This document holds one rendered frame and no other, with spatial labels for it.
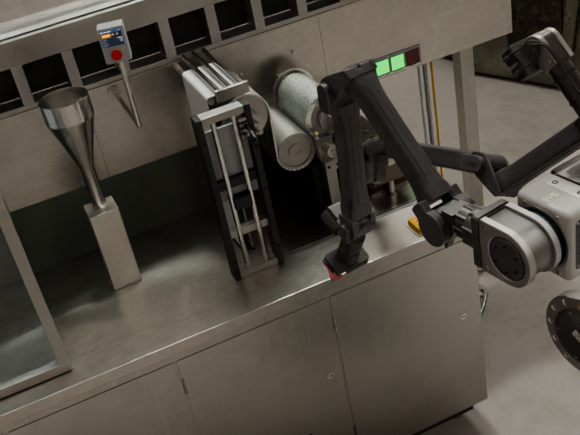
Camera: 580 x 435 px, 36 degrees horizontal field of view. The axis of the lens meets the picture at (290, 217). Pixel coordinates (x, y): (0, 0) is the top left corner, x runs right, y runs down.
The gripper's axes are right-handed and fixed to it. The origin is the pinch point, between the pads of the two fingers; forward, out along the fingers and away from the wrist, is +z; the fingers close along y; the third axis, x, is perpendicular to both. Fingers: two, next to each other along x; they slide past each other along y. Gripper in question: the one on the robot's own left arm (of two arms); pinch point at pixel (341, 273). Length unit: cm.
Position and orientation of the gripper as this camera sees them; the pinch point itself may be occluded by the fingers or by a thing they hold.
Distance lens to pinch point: 238.7
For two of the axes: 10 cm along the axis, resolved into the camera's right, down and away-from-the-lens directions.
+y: -8.2, 4.2, -3.9
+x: 5.6, 7.3, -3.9
